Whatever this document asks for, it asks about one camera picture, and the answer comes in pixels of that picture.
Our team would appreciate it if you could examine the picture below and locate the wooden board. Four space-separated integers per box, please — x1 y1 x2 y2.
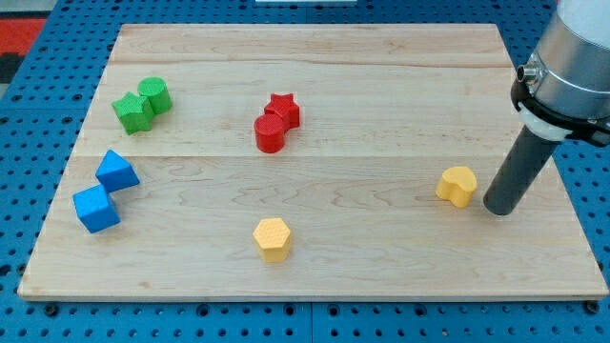
18 24 608 302

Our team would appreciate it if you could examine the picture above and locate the yellow heart block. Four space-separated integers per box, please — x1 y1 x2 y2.
435 166 478 209

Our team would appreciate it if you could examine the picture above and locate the red star block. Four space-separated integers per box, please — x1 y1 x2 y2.
264 93 300 131

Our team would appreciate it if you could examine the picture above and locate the blue triangle block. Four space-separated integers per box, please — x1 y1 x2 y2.
95 150 140 192

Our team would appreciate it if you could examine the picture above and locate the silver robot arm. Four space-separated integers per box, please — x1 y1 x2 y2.
511 0 609 147

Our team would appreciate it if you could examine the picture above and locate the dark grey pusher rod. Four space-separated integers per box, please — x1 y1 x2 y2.
483 127 559 215

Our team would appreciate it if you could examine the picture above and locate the green star block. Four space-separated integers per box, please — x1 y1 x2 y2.
112 92 154 135

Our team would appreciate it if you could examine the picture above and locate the green cylinder block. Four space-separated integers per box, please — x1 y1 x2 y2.
137 76 173 114

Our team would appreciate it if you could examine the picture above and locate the yellow hexagon block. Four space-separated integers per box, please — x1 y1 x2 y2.
253 218 292 263

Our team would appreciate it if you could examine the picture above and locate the blue cube block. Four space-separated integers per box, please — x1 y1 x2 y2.
72 184 120 233

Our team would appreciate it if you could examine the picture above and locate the red cylinder block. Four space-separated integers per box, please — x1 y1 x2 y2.
254 113 285 153

